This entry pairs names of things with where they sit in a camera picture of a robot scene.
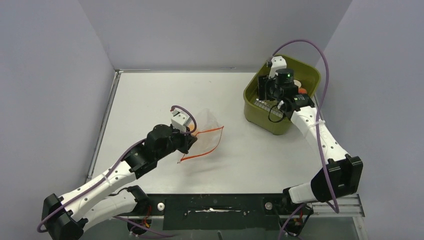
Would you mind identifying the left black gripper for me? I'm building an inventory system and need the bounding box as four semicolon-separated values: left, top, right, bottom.
155;124;197;160

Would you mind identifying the clear zip top bag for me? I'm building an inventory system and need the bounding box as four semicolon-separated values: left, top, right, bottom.
177;108;224;164

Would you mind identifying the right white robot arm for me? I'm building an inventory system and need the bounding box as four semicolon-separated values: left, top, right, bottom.
257;68;363;214

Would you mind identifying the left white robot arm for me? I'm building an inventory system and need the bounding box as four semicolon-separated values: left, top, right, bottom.
37;124;197;240

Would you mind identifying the olive green plastic basket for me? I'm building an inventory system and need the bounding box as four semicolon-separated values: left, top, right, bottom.
243;54;321;136

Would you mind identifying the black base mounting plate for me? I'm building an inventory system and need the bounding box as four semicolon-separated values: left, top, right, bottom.
127;193;314;234

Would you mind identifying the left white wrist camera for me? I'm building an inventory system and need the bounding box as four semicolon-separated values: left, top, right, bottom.
171;113;189;132

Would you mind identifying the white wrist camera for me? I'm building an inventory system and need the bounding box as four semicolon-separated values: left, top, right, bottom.
171;113;189;132
266;55;287;79

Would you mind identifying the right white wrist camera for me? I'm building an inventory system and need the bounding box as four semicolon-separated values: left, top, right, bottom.
266;55;287;79

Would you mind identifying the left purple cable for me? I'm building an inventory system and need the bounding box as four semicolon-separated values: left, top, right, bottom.
36;105;198;239

